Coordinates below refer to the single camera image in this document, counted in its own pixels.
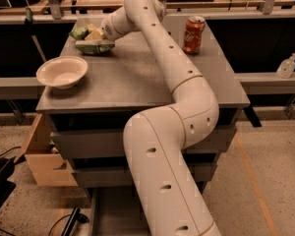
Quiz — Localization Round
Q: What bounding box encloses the grey open bottom drawer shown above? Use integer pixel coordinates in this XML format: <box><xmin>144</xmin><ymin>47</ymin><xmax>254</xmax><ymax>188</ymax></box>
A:
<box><xmin>89</xmin><ymin>184</ymin><xmax>207</xmax><ymax>236</ymax></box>

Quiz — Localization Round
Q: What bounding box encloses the black power strip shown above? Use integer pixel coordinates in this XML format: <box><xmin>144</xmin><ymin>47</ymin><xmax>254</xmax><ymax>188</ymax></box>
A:
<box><xmin>61</xmin><ymin>207</ymin><xmax>89</xmax><ymax>236</ymax></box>

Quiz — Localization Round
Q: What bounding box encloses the white paper bowl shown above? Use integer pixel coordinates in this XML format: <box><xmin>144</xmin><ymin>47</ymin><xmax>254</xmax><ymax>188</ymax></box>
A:
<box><xmin>36</xmin><ymin>56</ymin><xmax>89</xmax><ymax>89</ymax></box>

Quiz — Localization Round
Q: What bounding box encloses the clear sanitizer bottle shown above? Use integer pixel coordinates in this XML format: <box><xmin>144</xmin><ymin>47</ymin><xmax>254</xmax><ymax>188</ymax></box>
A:
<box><xmin>276</xmin><ymin>53</ymin><xmax>295</xmax><ymax>79</ymax></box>

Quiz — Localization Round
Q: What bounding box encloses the orange soda can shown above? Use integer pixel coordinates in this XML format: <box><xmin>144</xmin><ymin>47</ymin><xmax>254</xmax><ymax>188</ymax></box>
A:
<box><xmin>183</xmin><ymin>16</ymin><xmax>206</xmax><ymax>54</ymax></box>

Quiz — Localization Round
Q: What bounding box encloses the wooden box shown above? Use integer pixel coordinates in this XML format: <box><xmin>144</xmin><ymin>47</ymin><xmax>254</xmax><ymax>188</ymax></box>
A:
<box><xmin>15</xmin><ymin>114</ymin><xmax>77</xmax><ymax>187</ymax></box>

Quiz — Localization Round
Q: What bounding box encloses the grey top drawer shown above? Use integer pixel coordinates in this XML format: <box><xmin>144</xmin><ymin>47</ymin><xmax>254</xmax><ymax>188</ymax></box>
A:
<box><xmin>50</xmin><ymin>125</ymin><xmax>237</xmax><ymax>159</ymax></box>

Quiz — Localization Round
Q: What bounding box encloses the green jalapeno chip bag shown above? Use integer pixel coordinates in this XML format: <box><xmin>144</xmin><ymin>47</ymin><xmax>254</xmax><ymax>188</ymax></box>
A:
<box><xmin>69</xmin><ymin>24</ymin><xmax>115</xmax><ymax>55</ymax></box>

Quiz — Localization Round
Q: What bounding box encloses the grey middle drawer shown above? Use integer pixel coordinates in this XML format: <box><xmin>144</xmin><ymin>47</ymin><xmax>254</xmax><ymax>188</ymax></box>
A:
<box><xmin>72</xmin><ymin>163</ymin><xmax>217</xmax><ymax>188</ymax></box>

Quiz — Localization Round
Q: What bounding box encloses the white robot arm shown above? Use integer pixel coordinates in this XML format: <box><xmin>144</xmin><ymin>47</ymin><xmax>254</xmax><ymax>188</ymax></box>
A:
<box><xmin>101</xmin><ymin>0</ymin><xmax>221</xmax><ymax>236</ymax></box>

